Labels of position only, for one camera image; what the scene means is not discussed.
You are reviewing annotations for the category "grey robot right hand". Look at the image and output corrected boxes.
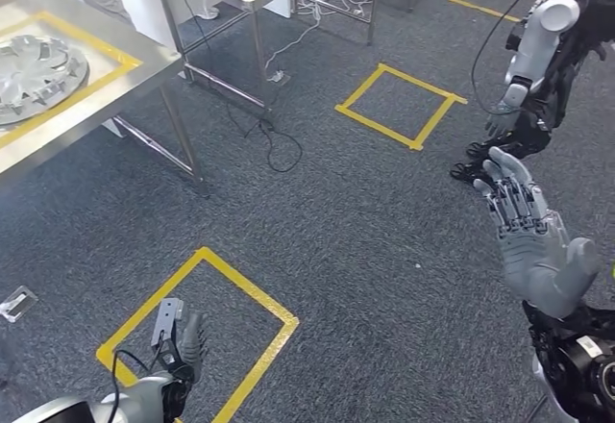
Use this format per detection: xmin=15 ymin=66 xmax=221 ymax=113
xmin=473 ymin=146 xmax=603 ymax=321

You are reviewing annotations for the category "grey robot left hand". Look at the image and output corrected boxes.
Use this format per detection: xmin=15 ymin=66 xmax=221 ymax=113
xmin=160 ymin=310 xmax=211 ymax=423

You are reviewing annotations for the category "silver plastic wheel hubcap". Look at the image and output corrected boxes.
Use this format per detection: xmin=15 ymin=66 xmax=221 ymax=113
xmin=0 ymin=33 xmax=91 ymax=130

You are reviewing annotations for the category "stainless steel workbench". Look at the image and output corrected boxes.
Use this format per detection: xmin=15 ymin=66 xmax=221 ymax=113
xmin=0 ymin=0 xmax=211 ymax=200

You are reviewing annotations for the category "yellow tape on workbench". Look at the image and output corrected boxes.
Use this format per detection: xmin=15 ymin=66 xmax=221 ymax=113
xmin=0 ymin=10 xmax=143 ymax=151

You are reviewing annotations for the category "yellow floor tape square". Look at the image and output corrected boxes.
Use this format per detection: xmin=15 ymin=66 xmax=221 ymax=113
xmin=95 ymin=246 xmax=300 ymax=423

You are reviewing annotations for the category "yellow floor tape marking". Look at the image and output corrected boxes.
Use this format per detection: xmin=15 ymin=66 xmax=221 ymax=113
xmin=334 ymin=62 xmax=468 ymax=153

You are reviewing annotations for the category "black and silver humanoid robot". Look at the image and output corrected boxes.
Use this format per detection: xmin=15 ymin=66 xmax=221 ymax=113
xmin=450 ymin=0 xmax=615 ymax=187

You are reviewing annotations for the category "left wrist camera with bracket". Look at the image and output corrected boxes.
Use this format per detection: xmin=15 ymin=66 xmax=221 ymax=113
xmin=150 ymin=297 xmax=186 ymax=372

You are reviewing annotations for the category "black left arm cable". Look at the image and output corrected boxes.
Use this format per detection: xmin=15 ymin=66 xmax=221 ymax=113
xmin=106 ymin=348 xmax=151 ymax=423

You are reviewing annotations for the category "black floor cable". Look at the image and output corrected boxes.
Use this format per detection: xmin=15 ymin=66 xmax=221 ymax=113
xmin=226 ymin=98 xmax=305 ymax=174

